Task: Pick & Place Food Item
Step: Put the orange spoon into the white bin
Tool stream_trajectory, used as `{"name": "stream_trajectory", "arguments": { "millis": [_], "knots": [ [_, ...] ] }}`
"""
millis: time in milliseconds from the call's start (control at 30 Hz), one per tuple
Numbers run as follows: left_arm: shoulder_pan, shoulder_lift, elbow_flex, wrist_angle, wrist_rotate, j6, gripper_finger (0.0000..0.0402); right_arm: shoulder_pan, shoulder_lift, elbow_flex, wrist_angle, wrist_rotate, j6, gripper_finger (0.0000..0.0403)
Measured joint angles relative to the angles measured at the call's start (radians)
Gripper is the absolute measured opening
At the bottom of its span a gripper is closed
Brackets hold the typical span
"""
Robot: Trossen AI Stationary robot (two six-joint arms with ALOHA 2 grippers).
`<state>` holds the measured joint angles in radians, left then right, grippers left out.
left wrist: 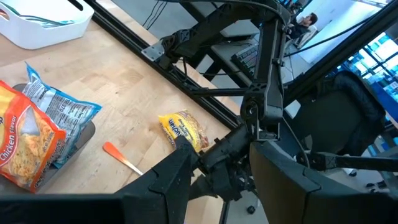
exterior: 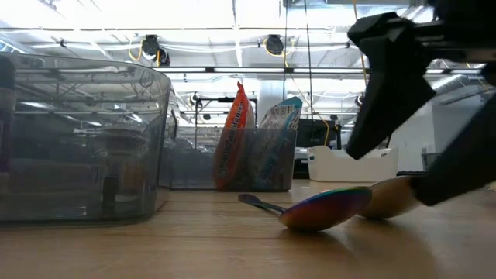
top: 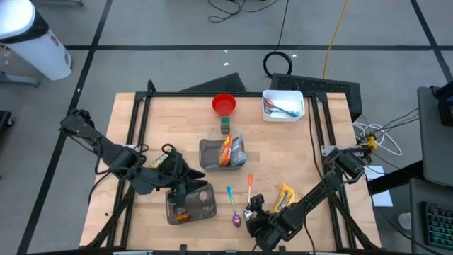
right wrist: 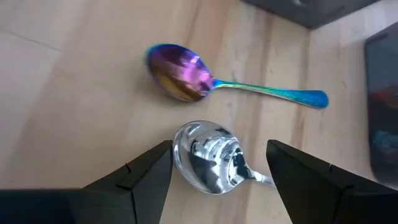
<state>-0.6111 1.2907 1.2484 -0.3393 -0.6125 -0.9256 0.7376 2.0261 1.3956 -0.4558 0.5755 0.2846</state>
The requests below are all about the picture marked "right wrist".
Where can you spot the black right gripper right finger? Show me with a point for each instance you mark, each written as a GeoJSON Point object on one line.
{"type": "Point", "coordinates": [311, 199]}

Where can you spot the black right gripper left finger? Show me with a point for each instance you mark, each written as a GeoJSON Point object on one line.
{"type": "Point", "coordinates": [124, 202]}

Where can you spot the blue silver snack packet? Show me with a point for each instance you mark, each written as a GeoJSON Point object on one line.
{"type": "Point", "coordinates": [387, 141]}

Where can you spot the orange white snack packet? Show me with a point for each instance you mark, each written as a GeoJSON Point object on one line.
{"type": "Point", "coordinates": [388, 96]}

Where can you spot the grey translucent plastic tray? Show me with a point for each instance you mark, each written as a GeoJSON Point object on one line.
{"type": "Point", "coordinates": [382, 62]}
{"type": "Point", "coordinates": [311, 12]}

